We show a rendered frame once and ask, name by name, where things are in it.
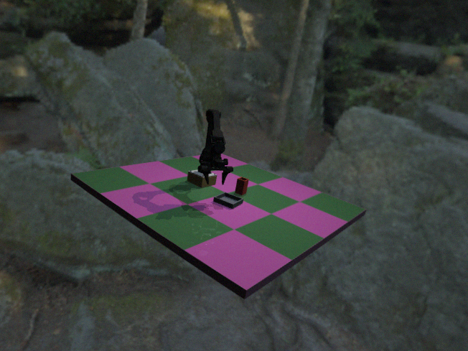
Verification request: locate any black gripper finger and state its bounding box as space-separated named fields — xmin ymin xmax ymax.
xmin=201 ymin=171 xmax=209 ymax=184
xmin=222 ymin=172 xmax=230 ymax=185

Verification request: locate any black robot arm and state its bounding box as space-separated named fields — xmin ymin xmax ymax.
xmin=199 ymin=109 xmax=228 ymax=168

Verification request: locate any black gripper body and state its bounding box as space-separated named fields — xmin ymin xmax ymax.
xmin=198 ymin=156 xmax=233 ymax=172

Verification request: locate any dark red square cup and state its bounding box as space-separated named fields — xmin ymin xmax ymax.
xmin=235 ymin=177 xmax=249 ymax=195

